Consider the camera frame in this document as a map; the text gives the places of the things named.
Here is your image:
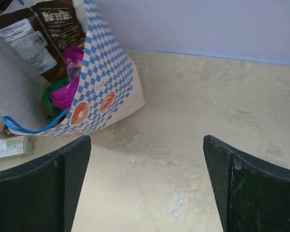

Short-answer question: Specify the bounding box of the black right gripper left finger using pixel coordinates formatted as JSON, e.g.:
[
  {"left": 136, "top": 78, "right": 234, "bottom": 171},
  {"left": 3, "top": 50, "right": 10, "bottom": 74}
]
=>
[{"left": 0, "top": 136, "right": 91, "bottom": 232}]

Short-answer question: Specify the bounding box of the magenta snack bag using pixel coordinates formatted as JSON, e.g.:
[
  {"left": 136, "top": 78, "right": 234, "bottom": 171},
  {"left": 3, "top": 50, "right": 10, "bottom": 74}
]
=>
[{"left": 49, "top": 45, "right": 83, "bottom": 111}]

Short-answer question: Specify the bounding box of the brown chips bag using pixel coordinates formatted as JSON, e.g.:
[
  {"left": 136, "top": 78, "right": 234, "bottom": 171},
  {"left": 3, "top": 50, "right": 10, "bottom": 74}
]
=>
[{"left": 0, "top": 0, "right": 85, "bottom": 82}]

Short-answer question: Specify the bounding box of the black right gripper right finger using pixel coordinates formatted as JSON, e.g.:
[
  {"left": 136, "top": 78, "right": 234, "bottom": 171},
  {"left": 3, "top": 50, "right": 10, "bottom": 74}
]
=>
[{"left": 203, "top": 135, "right": 290, "bottom": 232}]

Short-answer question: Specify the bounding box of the blue checkered paper bag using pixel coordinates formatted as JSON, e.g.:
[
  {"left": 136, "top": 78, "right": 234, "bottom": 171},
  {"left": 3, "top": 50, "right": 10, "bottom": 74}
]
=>
[{"left": 0, "top": 0, "right": 145, "bottom": 137}]

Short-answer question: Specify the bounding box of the small green white box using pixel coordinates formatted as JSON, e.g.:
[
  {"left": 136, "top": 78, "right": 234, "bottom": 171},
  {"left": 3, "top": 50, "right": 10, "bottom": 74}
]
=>
[{"left": 0, "top": 135, "right": 34, "bottom": 160}]

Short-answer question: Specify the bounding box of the green chips bag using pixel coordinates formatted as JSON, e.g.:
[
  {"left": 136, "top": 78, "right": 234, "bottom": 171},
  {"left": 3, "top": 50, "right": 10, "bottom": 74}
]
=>
[{"left": 41, "top": 78, "right": 68, "bottom": 123}]

